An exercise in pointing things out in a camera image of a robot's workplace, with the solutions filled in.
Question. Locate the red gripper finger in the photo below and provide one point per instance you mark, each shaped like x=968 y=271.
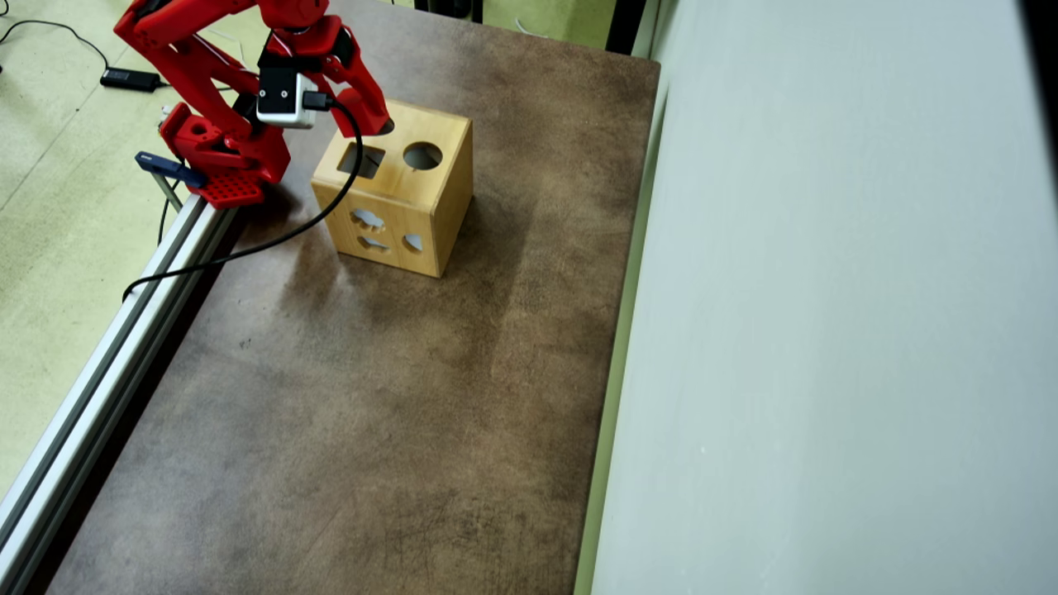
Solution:
x=359 y=103
x=370 y=78

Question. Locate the red robot base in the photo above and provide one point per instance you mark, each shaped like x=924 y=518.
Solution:
x=231 y=186

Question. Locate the red robot arm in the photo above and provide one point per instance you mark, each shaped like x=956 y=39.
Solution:
x=182 y=58

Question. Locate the black floor object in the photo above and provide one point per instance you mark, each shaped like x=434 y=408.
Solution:
x=450 y=8

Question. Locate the wooden shape sorter box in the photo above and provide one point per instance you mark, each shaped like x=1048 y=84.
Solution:
x=397 y=207

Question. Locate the black power adapter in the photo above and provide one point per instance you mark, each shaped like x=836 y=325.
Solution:
x=131 y=79

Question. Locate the blue clamp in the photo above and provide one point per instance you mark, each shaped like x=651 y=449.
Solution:
x=169 y=168

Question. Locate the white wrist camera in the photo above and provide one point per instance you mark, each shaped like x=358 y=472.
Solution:
x=281 y=99

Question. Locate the black post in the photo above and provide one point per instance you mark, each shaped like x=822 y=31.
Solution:
x=626 y=25

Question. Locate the aluminium rail profile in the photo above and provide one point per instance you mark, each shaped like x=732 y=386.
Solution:
x=91 y=397

